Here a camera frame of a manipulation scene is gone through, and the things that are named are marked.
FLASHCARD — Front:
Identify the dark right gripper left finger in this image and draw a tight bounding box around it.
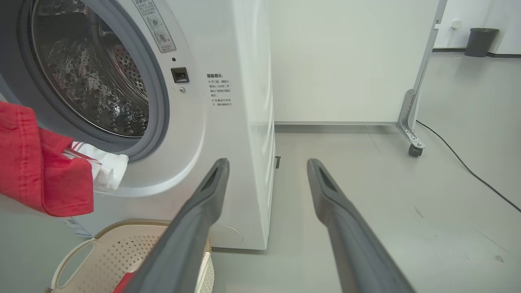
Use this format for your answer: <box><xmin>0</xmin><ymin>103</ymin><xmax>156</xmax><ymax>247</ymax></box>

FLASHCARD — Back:
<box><xmin>122</xmin><ymin>158</ymin><xmax>230</xmax><ymax>293</ymax></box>

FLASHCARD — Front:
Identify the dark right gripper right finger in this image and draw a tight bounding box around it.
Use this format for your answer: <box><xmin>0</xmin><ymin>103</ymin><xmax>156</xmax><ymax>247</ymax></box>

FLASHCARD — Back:
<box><xmin>306</xmin><ymin>158</ymin><xmax>416</xmax><ymax>293</ymax></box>

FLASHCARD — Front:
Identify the cream perforated laundry basket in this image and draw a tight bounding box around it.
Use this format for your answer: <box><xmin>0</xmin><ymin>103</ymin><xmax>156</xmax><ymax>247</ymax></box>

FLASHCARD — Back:
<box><xmin>44</xmin><ymin>220</ymin><xmax>215</xmax><ymax>293</ymax></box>

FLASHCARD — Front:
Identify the white front-load washing machine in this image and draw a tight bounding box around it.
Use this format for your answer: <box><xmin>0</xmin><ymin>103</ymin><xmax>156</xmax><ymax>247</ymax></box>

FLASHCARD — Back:
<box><xmin>0</xmin><ymin>0</ymin><xmax>277</xmax><ymax>251</ymax></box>

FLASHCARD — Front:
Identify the blue energy label sticker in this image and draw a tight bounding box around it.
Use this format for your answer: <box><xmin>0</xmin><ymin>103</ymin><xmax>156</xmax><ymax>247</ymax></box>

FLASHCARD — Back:
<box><xmin>61</xmin><ymin>217</ymin><xmax>92</xmax><ymax>238</ymax></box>

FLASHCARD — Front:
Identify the printed warning text label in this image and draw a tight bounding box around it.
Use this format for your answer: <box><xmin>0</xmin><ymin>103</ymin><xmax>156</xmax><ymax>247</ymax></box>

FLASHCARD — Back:
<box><xmin>206</xmin><ymin>73</ymin><xmax>233</xmax><ymax>107</ymax></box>

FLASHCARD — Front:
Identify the white partition panel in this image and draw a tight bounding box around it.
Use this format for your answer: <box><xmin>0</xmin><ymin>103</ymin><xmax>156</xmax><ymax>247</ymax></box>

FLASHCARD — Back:
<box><xmin>269</xmin><ymin>0</ymin><xmax>448</xmax><ymax>126</ymax></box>

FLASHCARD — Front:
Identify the grey instruction sticker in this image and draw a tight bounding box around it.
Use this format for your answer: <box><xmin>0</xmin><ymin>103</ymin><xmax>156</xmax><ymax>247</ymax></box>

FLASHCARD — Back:
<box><xmin>132</xmin><ymin>0</ymin><xmax>177</xmax><ymax>53</ymax></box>

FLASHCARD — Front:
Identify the dark grey trash bin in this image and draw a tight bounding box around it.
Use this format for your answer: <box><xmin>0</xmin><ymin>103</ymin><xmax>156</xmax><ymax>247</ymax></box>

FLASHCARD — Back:
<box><xmin>464</xmin><ymin>28</ymin><xmax>500</xmax><ymax>57</ymax></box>

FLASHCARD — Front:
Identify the black floor cable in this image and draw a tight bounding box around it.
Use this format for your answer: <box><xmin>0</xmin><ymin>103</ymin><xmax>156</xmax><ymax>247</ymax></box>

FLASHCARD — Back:
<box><xmin>416</xmin><ymin>120</ymin><xmax>521</xmax><ymax>213</ymax></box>

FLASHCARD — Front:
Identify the silver partition leg bracket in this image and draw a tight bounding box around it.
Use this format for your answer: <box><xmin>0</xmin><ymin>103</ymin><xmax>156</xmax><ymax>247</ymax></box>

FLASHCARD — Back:
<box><xmin>396</xmin><ymin>89</ymin><xmax>427</xmax><ymax>149</ymax></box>

